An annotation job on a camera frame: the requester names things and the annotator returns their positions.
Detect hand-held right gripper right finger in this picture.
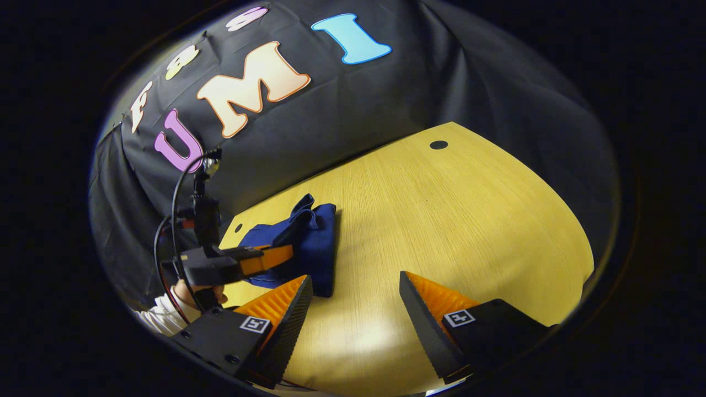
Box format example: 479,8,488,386
400,270,552,385

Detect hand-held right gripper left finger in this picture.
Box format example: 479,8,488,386
171,275,313,389

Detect blue jeans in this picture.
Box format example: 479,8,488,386
237,193,337,298

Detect black backdrop cloth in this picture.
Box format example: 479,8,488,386
88,0,621,309

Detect red cable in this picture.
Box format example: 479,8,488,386
153,215,199,326

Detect black cable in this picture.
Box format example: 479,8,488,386
168,148,222,312

